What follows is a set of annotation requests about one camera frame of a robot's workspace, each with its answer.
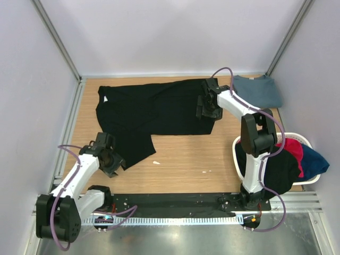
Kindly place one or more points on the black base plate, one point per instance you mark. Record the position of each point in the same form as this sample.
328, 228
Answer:
184, 205

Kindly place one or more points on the folded teal t-shirt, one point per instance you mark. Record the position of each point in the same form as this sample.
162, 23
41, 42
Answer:
261, 92

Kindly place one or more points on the aluminium corner post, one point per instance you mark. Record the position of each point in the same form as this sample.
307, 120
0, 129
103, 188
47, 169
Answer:
295, 25
55, 37

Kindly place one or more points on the left aluminium corner post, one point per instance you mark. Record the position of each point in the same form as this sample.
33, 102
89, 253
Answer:
55, 37

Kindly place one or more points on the red garment in basket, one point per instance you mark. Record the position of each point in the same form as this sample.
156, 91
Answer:
288, 161

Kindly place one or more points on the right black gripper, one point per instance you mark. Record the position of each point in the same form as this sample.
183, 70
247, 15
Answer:
217, 114

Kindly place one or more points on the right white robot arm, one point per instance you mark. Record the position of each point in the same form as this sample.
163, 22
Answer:
258, 135

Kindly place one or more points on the right aluminium corner post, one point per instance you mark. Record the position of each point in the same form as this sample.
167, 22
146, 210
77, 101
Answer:
295, 25

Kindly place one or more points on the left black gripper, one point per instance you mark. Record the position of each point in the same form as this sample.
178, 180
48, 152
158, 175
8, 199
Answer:
110, 171

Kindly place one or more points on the black t-shirt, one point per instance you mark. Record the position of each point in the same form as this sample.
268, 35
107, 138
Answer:
132, 114

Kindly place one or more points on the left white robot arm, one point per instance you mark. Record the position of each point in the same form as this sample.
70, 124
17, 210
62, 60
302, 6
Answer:
60, 213

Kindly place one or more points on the white slotted cable duct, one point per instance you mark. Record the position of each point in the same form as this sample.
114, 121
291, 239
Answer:
97, 220

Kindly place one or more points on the white laundry basket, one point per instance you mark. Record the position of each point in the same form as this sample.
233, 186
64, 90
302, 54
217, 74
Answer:
302, 140

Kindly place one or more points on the aluminium front rail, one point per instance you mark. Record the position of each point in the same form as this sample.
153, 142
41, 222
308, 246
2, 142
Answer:
295, 202

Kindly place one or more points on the black garment in basket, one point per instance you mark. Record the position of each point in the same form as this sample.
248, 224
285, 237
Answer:
274, 179

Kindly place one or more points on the navy garment in basket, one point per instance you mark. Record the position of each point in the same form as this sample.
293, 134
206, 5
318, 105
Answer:
312, 163

